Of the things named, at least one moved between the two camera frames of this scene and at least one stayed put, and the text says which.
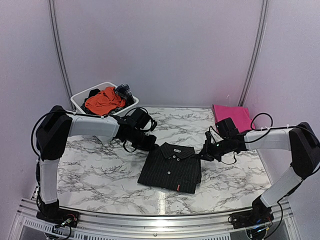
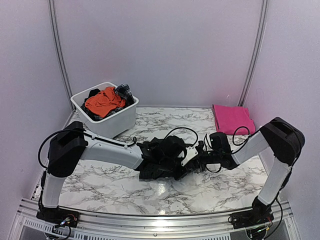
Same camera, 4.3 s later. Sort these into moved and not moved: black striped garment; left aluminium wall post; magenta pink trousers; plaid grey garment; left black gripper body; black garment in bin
Moved: left black gripper body; black striped garment
Not moved: left aluminium wall post; black garment in bin; plaid grey garment; magenta pink trousers
